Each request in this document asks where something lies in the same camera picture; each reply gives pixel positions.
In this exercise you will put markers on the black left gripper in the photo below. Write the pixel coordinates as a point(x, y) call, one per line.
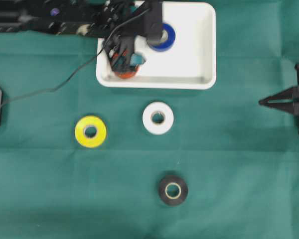
point(110, 18)

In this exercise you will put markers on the orange tape roll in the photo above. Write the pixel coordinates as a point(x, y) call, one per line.
point(125, 74)

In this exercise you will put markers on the blue tape roll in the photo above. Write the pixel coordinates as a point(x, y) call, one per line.
point(167, 40)

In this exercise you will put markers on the black tape roll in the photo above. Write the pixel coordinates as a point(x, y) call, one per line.
point(172, 180)

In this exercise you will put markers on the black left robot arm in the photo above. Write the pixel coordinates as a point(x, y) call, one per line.
point(58, 17)

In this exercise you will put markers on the white plastic tray case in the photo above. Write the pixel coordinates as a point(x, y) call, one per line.
point(189, 64)

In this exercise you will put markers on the yellow tape roll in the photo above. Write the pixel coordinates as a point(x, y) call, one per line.
point(80, 131)

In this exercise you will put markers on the white tape roll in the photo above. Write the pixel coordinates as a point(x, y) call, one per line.
point(158, 108)

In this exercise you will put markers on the green table cloth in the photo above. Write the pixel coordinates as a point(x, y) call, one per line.
point(239, 160)

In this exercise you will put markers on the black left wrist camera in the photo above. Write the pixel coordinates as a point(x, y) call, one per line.
point(153, 26)

